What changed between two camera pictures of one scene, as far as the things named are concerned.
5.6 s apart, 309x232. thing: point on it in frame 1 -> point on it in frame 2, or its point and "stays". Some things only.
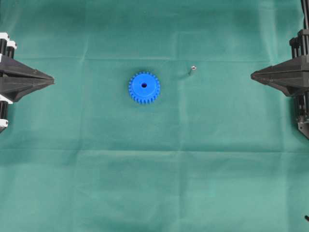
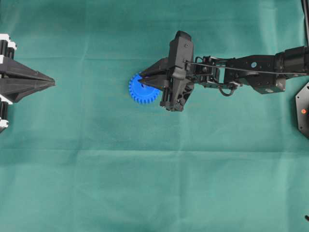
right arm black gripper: x=289 y=77 -> x=178 y=85
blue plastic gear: x=144 y=87 stays
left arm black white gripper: x=14 y=88 stays
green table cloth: x=217 y=151 stays
